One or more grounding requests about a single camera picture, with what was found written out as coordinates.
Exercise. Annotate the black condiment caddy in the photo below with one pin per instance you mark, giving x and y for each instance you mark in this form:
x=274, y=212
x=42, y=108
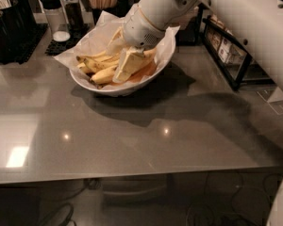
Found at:
x=16, y=30

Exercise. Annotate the back yellow banana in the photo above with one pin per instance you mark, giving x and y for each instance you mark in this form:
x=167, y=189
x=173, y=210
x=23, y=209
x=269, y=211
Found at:
x=80, y=59

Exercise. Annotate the white bowl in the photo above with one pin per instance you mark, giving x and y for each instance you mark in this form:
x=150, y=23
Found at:
x=122, y=90

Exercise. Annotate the black wire tea rack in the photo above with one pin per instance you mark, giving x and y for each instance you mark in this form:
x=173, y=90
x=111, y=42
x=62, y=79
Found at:
x=236, y=65

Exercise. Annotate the brown napkin dispenser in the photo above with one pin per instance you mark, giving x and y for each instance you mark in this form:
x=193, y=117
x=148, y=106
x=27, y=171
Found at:
x=189, y=27

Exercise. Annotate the sugar dispenser with black lid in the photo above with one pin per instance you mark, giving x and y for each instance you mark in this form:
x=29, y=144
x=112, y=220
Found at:
x=56, y=20

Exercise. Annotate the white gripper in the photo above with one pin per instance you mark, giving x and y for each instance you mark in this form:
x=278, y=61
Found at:
x=140, y=32

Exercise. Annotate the dark glass dispenser bottle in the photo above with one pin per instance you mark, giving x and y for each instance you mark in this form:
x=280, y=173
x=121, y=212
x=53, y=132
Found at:
x=74, y=15

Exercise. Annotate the white paper bowl liner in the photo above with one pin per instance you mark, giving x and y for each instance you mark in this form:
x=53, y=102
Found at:
x=91, y=41

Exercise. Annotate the spotted yellow banana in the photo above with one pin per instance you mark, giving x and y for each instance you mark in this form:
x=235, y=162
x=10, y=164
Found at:
x=148, y=68

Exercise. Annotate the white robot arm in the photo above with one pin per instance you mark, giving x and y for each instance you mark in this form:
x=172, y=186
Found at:
x=256, y=24

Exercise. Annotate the black rubber mat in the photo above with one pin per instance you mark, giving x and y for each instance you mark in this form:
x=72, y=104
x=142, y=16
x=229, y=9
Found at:
x=56, y=47

